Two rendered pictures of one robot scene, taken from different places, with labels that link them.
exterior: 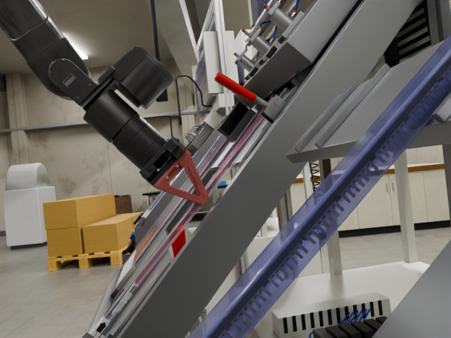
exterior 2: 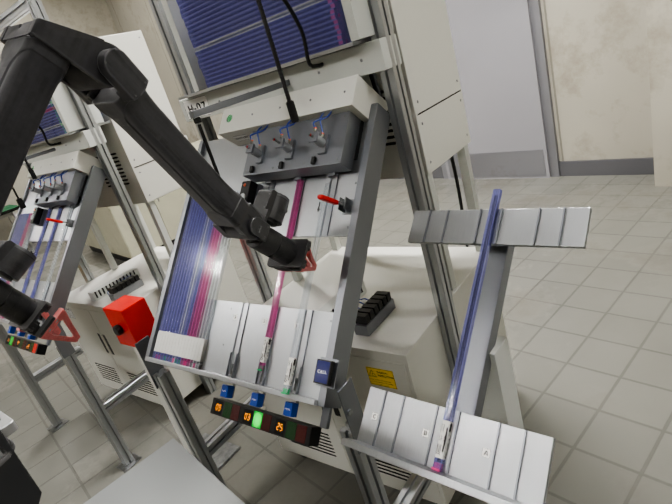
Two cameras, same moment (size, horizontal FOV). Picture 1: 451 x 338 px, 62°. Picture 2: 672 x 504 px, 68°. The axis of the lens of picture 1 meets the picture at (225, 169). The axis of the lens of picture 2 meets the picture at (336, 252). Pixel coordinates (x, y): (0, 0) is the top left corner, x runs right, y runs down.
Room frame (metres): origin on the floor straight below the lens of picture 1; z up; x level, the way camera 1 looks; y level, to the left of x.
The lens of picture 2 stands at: (-0.36, 0.64, 1.37)
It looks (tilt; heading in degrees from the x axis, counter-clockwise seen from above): 21 degrees down; 323
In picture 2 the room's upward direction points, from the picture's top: 17 degrees counter-clockwise
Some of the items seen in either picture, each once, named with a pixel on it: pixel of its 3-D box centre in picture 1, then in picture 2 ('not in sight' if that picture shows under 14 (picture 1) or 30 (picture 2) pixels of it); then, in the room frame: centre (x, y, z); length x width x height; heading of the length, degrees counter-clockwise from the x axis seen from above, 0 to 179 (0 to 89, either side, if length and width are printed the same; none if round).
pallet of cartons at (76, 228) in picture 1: (101, 225); not in sight; (5.17, 1.79, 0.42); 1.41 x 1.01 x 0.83; 172
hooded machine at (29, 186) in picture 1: (31, 204); not in sight; (6.88, 3.64, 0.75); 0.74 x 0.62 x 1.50; 1
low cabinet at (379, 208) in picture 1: (350, 198); (179, 190); (5.57, -1.82, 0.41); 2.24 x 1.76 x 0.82; 89
